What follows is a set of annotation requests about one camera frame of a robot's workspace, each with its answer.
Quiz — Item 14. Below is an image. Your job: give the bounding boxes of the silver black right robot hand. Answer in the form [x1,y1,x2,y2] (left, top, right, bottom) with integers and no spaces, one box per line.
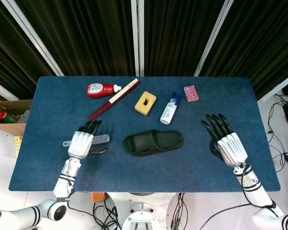
[201,114,248,167]

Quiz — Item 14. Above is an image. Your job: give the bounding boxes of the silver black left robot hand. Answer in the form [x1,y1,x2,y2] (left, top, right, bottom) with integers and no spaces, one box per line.
[67,119,108,159]

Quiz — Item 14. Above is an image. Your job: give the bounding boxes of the grey tool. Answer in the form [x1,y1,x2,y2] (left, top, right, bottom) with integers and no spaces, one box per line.
[62,134,110,147]

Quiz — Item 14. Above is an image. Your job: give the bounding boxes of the black rubber slipper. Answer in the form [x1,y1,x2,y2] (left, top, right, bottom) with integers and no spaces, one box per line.
[124,129,184,157]

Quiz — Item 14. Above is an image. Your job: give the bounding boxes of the dark red folded fan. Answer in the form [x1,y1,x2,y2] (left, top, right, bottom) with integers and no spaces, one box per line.
[88,78,141,121]

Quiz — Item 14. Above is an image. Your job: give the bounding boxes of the orange box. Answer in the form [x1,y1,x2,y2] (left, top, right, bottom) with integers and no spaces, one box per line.
[91,191,106,204]

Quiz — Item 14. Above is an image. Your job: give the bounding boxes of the red detergent bottle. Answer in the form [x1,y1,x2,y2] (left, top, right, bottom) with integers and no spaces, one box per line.
[86,82,122,98]

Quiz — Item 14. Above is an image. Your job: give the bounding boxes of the yellow perforated plastic piece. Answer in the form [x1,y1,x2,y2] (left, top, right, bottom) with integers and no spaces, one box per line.
[14,135,23,158]

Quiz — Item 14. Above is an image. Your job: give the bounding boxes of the blue table cloth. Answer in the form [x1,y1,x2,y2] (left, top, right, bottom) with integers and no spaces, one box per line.
[8,76,281,193]

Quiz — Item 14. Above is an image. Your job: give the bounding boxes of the yellow sponge with hole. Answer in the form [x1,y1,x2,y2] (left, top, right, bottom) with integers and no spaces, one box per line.
[134,91,157,116]

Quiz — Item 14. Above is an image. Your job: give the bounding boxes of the brown cardboard box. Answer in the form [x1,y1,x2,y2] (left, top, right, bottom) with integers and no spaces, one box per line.
[0,99,33,137]

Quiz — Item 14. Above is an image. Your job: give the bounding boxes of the white spray bottle blue cap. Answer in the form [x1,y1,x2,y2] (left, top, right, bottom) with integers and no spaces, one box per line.
[160,91,182,125]

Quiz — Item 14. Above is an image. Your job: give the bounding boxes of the green can red lid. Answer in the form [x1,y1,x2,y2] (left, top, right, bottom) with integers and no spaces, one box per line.
[0,110,19,124]

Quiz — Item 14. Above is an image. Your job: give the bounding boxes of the white robot torso base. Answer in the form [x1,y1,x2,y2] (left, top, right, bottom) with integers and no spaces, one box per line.
[108,191,180,230]

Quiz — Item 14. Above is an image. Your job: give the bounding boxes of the dark pleated curtain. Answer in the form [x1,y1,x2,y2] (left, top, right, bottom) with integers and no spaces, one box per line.
[14,0,136,77]
[0,0,56,100]
[200,0,288,100]
[144,0,228,77]

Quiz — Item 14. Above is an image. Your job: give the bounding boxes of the black floor cables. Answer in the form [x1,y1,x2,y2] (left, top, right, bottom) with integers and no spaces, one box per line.
[266,93,288,174]

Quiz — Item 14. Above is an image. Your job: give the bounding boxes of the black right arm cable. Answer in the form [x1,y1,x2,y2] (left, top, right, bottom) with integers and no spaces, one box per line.
[199,172,276,230]

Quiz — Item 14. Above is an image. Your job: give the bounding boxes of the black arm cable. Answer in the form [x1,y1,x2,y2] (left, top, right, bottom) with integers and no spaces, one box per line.
[66,177,98,215]
[199,172,276,230]

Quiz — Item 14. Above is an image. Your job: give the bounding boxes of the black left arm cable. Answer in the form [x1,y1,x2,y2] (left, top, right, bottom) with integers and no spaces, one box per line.
[66,177,98,215]

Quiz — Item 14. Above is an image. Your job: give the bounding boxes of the white partition post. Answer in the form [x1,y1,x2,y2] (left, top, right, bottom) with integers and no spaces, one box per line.
[193,0,234,77]
[0,78,20,101]
[1,0,64,77]
[131,0,144,77]
[256,70,288,106]

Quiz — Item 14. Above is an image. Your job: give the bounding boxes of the black cable tangle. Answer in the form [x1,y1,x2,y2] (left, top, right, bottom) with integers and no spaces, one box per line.
[92,201,123,230]

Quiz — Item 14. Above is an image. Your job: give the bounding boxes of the black cable bundle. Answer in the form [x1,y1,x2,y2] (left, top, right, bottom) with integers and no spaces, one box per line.
[170,193,190,230]

